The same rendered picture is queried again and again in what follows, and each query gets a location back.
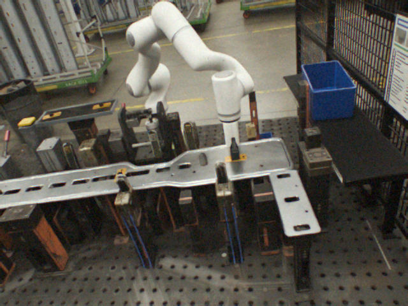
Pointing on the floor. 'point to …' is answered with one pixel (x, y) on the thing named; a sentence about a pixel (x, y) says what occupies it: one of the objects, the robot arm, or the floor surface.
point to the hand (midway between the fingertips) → (234, 152)
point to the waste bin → (21, 105)
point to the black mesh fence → (369, 199)
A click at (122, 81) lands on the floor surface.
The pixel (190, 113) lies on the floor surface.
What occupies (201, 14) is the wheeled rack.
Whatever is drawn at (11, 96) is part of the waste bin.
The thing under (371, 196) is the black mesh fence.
